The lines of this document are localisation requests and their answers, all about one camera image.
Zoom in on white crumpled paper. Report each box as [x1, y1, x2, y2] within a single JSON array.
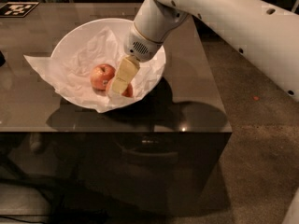
[[23, 26, 163, 114]]

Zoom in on red apple with sticker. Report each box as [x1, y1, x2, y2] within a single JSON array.
[[90, 63, 115, 91]]

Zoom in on white bowl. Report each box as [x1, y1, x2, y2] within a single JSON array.
[[50, 18, 167, 110]]

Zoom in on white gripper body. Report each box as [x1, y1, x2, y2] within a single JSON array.
[[123, 24, 162, 62]]

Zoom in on dark object at left edge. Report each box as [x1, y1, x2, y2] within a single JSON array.
[[0, 51, 6, 67]]

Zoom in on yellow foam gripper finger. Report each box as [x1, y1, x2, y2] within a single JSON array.
[[111, 56, 140, 94]]

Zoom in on black white fiducial marker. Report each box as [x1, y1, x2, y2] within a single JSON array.
[[0, 2, 38, 18]]

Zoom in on dark glossy table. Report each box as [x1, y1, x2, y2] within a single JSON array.
[[0, 4, 232, 217]]

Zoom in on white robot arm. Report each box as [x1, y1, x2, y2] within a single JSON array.
[[111, 0, 299, 101]]

